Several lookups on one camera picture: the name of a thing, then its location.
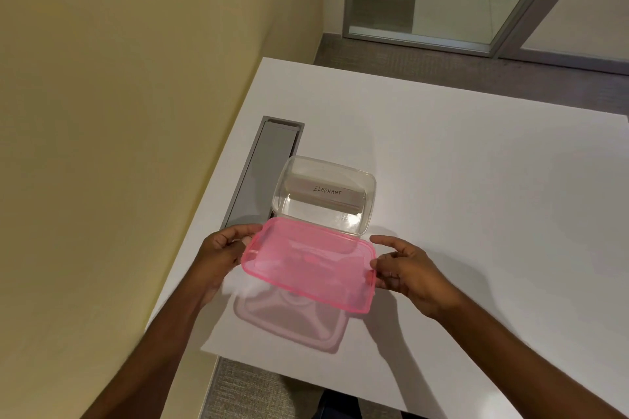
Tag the clear prism red label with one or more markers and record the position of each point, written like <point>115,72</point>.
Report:
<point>324,193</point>

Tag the person's right hand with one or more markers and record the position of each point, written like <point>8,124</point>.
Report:
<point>417,276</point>

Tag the person's left hand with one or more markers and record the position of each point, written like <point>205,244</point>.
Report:
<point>221,256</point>

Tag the pink plastic lid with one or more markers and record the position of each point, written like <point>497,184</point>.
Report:
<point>304,261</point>

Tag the person's left forearm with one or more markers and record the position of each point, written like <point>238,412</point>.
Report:
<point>157,350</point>

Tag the person's right forearm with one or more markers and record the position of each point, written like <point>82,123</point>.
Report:
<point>516,360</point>

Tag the person's dark trousers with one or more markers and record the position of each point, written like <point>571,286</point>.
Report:
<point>339,406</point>

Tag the clear plastic container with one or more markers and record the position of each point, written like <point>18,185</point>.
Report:
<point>319,218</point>

